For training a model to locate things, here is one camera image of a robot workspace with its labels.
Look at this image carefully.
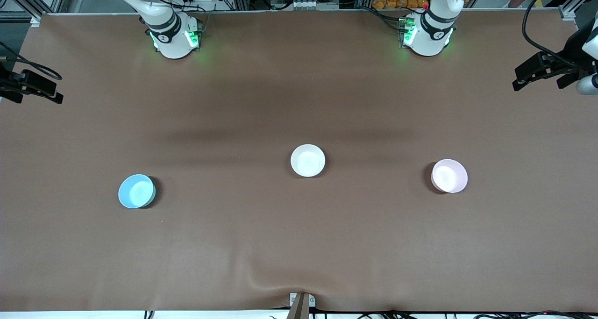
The metal clamp bracket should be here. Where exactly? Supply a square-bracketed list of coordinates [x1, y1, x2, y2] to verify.
[288, 292, 317, 319]

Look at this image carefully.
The black base cable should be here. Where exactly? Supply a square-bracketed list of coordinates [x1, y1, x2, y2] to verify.
[368, 6, 403, 33]

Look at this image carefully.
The blue bowl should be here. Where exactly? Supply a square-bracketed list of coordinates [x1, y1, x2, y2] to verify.
[118, 174, 157, 210]

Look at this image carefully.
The brown table mat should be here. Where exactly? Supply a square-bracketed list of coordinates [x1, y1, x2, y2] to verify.
[0, 11, 598, 313]

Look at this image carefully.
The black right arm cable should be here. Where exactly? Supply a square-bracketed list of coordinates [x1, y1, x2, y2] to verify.
[0, 41, 63, 81]

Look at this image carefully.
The pink bowl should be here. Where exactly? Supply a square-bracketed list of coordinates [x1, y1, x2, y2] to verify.
[430, 159, 469, 194]

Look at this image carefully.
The white power strip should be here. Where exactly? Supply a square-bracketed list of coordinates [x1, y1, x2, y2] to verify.
[290, 0, 330, 11]

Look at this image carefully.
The white bowl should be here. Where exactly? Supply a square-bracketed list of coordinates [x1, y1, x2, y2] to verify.
[290, 144, 327, 178]

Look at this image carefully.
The aluminium frame post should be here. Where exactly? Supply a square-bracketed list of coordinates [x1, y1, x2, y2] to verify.
[558, 0, 598, 21]
[0, 0, 43, 26]

